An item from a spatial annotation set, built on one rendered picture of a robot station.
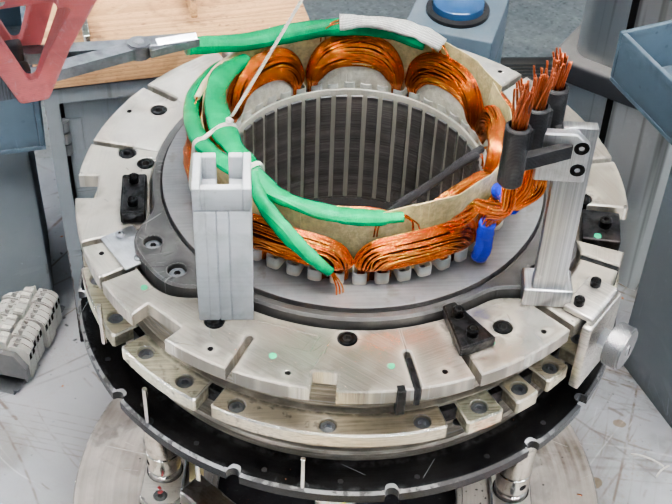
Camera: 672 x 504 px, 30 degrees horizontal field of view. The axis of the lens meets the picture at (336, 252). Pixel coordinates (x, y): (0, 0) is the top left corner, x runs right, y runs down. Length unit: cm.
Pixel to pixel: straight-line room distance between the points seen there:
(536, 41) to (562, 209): 227
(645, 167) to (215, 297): 64
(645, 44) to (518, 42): 192
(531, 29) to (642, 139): 176
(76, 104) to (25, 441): 27
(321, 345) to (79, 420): 42
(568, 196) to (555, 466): 39
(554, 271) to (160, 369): 21
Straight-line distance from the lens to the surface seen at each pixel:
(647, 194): 122
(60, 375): 106
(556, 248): 65
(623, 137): 119
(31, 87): 61
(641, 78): 94
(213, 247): 62
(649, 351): 105
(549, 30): 294
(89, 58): 62
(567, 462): 99
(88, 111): 94
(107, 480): 96
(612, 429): 104
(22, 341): 104
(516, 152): 57
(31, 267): 106
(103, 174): 74
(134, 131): 77
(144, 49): 63
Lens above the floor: 157
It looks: 43 degrees down
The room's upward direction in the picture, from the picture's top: 2 degrees clockwise
